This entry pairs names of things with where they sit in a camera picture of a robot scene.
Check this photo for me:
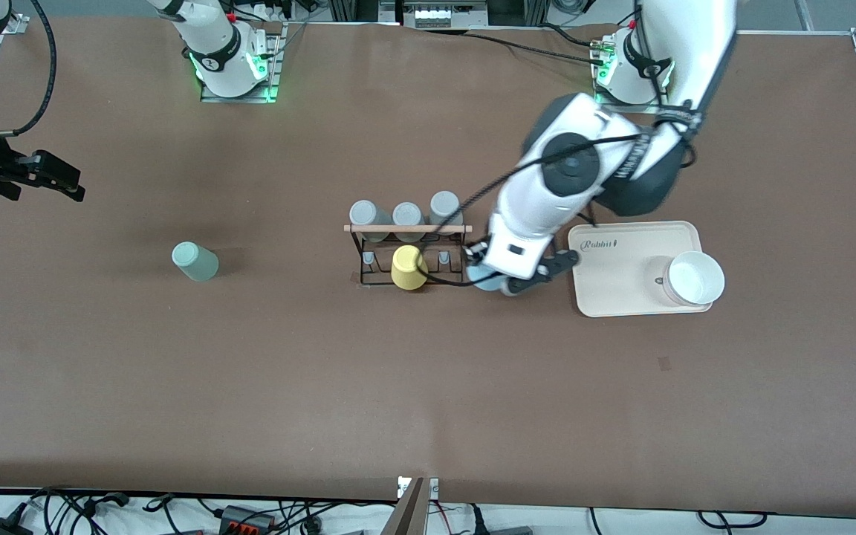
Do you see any light blue cup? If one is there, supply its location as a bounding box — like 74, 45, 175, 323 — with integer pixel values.
467, 265, 509, 296

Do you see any mint green cup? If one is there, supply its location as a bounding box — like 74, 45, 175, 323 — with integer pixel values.
172, 241, 219, 282

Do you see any grey cup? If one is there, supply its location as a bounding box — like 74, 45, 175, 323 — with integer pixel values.
428, 191, 464, 235
392, 201, 425, 242
349, 199, 393, 242

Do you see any yellow cup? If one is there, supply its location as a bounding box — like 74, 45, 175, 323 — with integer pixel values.
391, 246, 429, 291

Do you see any beige plastic tray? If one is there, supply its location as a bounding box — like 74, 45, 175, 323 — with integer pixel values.
568, 221, 715, 319

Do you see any white bowl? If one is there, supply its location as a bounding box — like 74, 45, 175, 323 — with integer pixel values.
662, 251, 726, 308

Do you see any white power strip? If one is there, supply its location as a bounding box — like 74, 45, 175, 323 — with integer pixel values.
402, 0, 488, 29

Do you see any white label plate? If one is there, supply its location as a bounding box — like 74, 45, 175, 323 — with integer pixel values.
397, 476, 440, 500

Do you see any grey angled metal bar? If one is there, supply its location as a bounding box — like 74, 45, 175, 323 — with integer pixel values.
380, 478, 426, 535

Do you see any black plug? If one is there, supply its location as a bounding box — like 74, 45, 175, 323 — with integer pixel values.
471, 505, 534, 535

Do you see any orange black connector block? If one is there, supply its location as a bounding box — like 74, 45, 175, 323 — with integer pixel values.
216, 505, 277, 535

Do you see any black wire rack wooden bar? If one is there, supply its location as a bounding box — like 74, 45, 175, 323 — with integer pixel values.
344, 221, 473, 289

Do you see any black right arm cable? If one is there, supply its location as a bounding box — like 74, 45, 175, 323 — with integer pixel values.
0, 0, 58, 138

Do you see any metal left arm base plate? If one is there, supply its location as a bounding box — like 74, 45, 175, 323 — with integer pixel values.
591, 33, 672, 114

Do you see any black cable on table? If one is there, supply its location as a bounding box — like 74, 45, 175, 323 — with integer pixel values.
539, 24, 611, 49
467, 31, 598, 66

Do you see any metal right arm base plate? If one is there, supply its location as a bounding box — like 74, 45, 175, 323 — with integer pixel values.
200, 22, 284, 103

